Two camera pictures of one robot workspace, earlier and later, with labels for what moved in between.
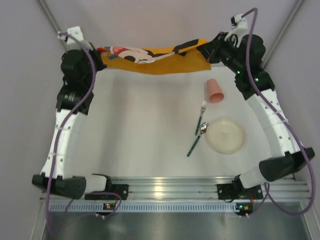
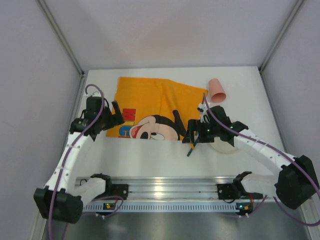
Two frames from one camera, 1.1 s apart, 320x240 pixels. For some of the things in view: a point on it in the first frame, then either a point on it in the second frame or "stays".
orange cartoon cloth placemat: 182,57 to 155,109
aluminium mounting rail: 193,188 stays
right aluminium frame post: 297,6 stays
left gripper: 99,60 to 113,117
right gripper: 211,50 to 194,131
